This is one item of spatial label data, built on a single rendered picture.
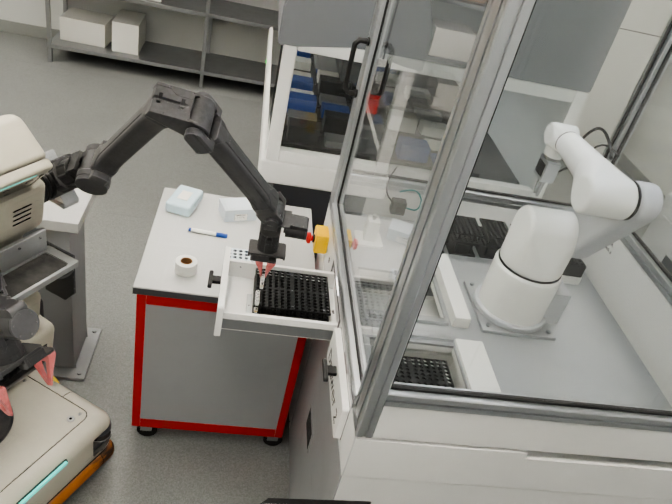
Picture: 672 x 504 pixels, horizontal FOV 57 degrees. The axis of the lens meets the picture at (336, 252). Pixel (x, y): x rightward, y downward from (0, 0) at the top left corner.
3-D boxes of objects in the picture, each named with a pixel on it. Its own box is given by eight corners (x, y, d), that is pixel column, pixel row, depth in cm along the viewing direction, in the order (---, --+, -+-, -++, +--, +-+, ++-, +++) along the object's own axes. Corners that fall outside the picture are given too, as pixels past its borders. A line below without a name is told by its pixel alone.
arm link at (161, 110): (163, 64, 123) (151, 105, 118) (222, 99, 130) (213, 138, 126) (80, 151, 154) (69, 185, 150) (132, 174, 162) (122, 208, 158)
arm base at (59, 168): (67, 153, 160) (28, 168, 151) (86, 145, 156) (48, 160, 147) (83, 185, 163) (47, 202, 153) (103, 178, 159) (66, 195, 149)
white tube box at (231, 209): (223, 222, 231) (225, 210, 228) (217, 209, 237) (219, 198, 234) (256, 220, 236) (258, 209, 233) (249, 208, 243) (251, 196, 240)
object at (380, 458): (341, 476, 147) (355, 436, 139) (321, 235, 230) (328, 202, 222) (694, 501, 163) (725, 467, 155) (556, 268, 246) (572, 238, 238)
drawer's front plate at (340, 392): (333, 439, 153) (342, 409, 147) (326, 355, 177) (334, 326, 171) (340, 439, 153) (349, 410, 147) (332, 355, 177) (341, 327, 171)
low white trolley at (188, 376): (127, 443, 234) (132, 286, 192) (155, 330, 284) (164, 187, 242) (280, 455, 244) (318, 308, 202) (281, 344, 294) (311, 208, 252)
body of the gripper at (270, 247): (249, 243, 175) (252, 222, 170) (285, 248, 176) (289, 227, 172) (247, 257, 169) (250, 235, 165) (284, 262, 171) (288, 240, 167)
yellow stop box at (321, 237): (311, 252, 213) (315, 235, 209) (310, 240, 218) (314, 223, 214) (325, 254, 214) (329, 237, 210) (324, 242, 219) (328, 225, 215)
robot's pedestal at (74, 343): (5, 374, 248) (-16, 213, 206) (30, 323, 272) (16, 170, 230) (84, 381, 253) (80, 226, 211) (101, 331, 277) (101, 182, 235)
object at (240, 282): (221, 329, 174) (223, 313, 171) (227, 273, 195) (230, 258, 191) (360, 344, 181) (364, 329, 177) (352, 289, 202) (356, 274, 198)
